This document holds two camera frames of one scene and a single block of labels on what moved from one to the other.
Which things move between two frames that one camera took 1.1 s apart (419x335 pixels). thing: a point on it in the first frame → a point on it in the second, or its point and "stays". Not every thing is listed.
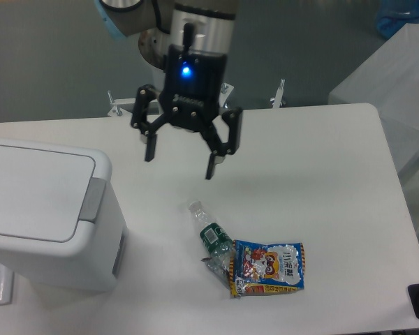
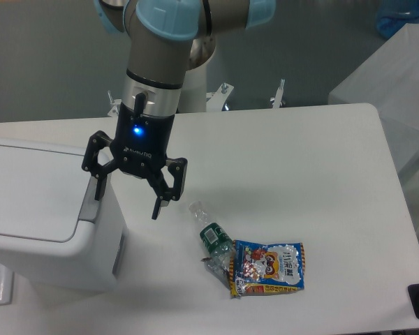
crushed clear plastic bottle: (214, 240) stays
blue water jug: (393, 15) stays
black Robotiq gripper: (191, 97) → (141, 142)
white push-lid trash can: (53, 215) stays
